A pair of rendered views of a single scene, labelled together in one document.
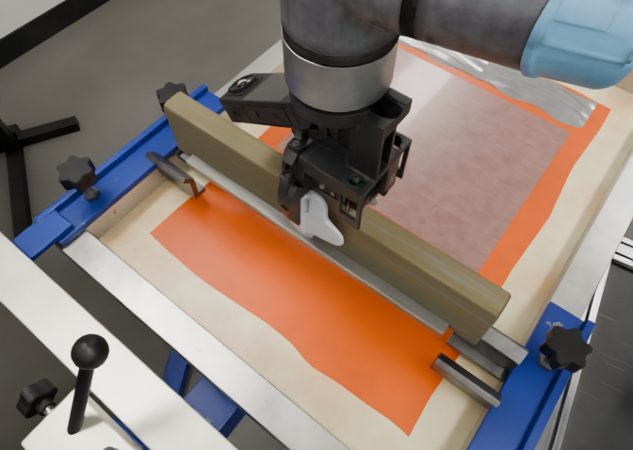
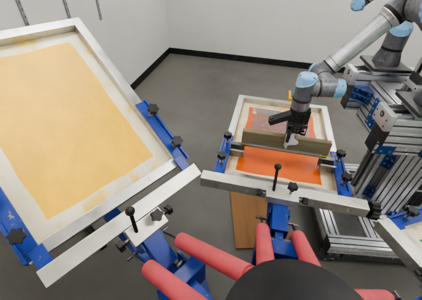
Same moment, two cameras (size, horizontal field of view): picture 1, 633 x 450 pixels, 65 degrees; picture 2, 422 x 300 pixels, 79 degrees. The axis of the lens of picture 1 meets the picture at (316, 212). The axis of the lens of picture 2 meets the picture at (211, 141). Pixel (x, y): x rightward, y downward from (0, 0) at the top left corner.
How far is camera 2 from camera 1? 91 cm
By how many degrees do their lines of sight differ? 25
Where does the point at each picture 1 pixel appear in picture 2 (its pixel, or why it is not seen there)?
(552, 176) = (311, 132)
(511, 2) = (331, 89)
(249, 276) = (265, 170)
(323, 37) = (306, 99)
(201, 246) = (250, 168)
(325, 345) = (293, 176)
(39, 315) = (240, 182)
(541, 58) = (335, 94)
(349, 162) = (302, 122)
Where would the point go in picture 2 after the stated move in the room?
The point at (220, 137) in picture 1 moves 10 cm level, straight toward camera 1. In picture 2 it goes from (260, 133) to (277, 143)
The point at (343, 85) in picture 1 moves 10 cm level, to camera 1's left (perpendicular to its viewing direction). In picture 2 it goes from (306, 106) to (287, 111)
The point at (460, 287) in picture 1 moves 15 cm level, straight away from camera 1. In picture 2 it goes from (323, 142) to (319, 123)
